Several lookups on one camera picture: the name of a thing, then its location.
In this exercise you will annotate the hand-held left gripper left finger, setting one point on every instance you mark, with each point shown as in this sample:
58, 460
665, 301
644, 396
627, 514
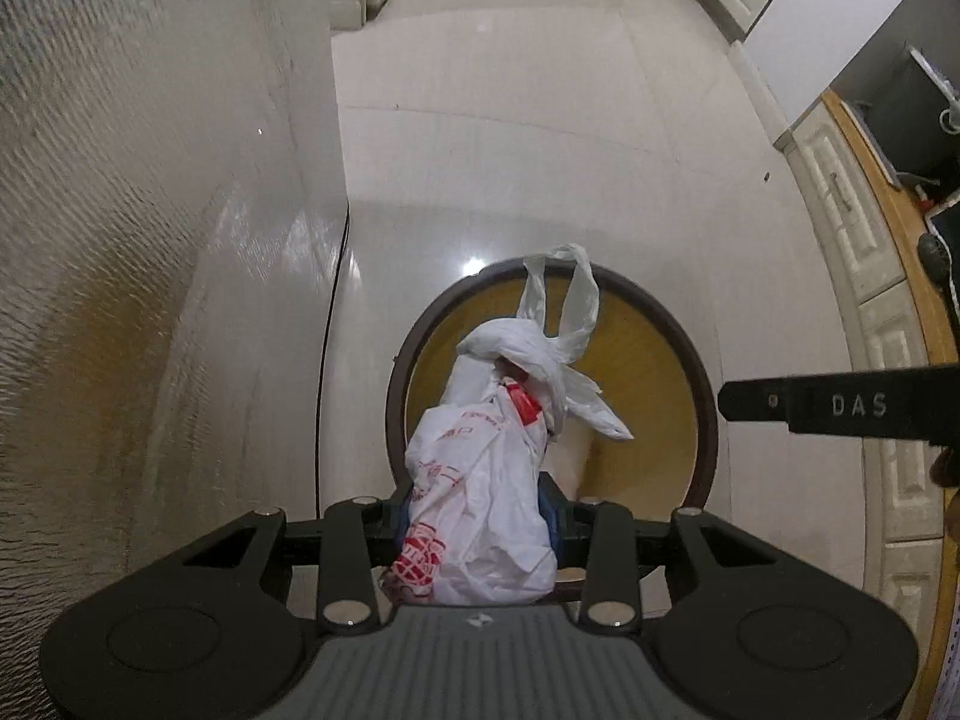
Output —
382, 532

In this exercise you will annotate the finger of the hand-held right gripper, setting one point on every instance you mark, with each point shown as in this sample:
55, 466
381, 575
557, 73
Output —
757, 401

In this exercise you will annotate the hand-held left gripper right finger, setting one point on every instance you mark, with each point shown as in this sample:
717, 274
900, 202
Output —
551, 521

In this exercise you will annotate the white red-print plastic bag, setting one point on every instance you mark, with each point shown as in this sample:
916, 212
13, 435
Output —
480, 510

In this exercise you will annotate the yellow round waste bin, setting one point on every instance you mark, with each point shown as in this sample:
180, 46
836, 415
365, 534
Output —
652, 390

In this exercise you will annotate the small black bowl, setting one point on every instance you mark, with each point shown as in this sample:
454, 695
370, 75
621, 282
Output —
934, 259

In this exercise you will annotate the black lined waste bin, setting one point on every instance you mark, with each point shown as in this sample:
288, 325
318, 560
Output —
904, 112

